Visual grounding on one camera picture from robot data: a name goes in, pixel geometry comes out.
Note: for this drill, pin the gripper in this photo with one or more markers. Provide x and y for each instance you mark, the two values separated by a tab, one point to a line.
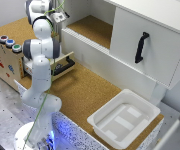
60	16

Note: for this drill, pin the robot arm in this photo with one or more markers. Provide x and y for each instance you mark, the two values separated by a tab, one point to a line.
40	76

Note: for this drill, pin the wooden drawer box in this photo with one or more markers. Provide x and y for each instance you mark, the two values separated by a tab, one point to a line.
10	27

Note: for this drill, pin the wooden drawer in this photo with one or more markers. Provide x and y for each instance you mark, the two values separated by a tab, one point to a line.
65	74

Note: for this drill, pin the white cabinet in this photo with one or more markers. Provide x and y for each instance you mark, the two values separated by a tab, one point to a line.
90	53

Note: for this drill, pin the green button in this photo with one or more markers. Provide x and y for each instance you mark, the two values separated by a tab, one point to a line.
16	48

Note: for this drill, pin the blue button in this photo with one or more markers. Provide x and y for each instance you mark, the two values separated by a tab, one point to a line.
10	42

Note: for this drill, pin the red button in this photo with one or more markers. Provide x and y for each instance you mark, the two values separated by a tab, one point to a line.
3	38

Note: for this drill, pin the white sliding door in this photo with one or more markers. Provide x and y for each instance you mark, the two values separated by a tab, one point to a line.
163	50

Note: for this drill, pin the white plastic box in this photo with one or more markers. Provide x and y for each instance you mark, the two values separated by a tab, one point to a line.
123	123

